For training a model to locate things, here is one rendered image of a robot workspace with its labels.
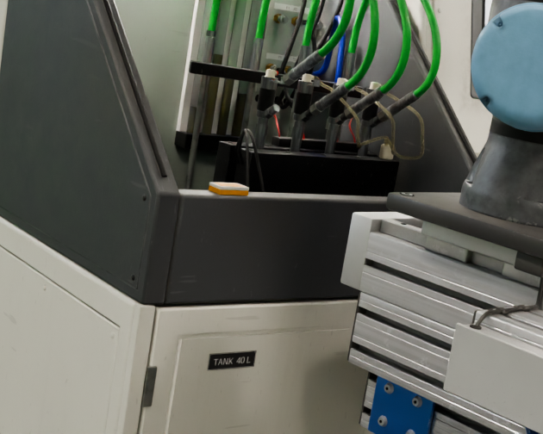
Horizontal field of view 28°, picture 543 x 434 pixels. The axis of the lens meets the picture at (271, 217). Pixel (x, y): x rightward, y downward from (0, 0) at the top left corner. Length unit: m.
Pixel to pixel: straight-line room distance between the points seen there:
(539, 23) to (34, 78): 1.01
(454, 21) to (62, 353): 1.00
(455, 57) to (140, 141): 0.84
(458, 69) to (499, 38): 1.13
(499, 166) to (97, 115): 0.67
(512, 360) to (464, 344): 0.06
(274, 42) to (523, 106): 1.22
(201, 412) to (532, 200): 0.67
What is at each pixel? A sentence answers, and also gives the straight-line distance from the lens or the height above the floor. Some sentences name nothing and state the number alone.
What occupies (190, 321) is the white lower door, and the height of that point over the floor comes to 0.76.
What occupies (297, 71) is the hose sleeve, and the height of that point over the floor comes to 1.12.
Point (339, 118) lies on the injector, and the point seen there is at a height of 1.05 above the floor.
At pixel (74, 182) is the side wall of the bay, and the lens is 1.68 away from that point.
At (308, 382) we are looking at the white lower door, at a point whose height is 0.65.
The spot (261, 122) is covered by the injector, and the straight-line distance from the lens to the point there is 1.85.
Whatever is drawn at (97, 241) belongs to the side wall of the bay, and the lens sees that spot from 1.61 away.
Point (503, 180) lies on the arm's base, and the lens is 1.17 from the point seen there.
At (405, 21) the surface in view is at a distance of 1.84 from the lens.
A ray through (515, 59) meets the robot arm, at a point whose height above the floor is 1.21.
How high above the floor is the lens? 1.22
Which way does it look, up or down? 11 degrees down
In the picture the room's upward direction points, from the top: 9 degrees clockwise
